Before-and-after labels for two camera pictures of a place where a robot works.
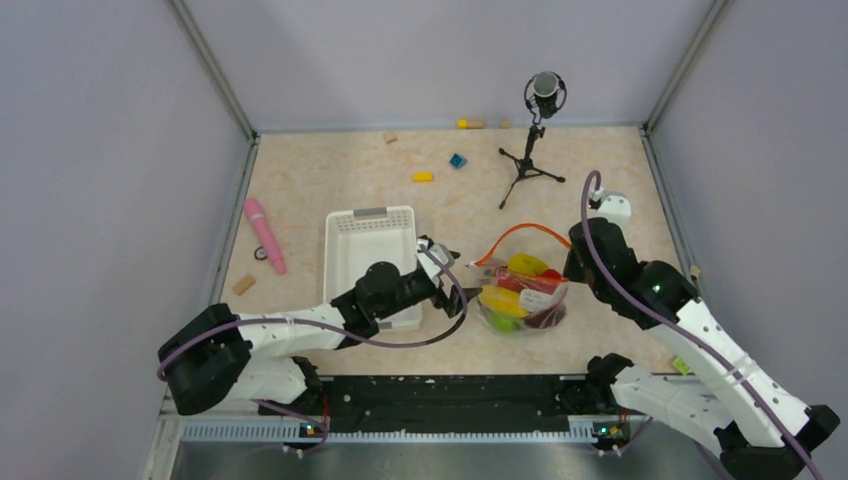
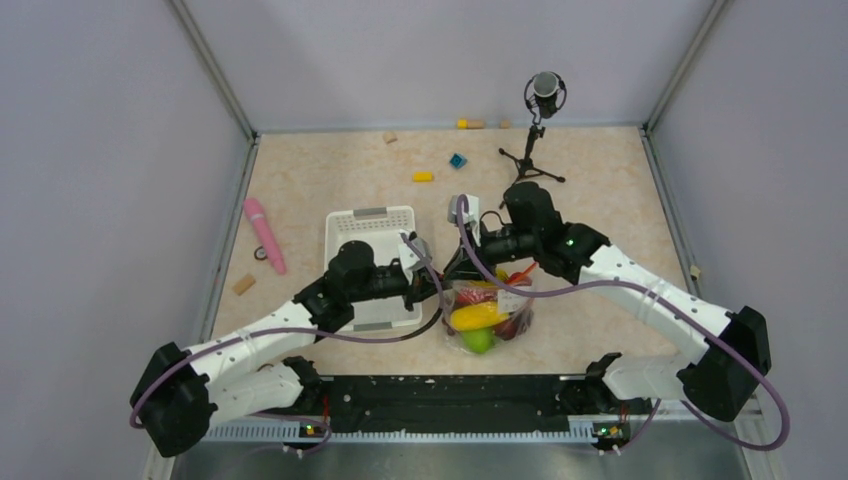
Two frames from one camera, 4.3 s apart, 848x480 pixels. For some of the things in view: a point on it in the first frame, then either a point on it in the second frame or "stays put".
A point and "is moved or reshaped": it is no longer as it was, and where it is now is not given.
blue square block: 458,160 stays put
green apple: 503,323 -> 479,340
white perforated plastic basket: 357,238 stays put
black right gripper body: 573,268 -> 506,244
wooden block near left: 244,285 stays put
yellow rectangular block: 422,177 stays put
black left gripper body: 439,297 -> 410,292
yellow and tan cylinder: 470,124 stays put
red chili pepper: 546,281 -> 476,294
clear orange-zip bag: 523,282 is moved or reshaped
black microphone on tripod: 545,93 stays put
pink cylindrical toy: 256,215 stays put
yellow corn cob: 504,301 -> 476,314
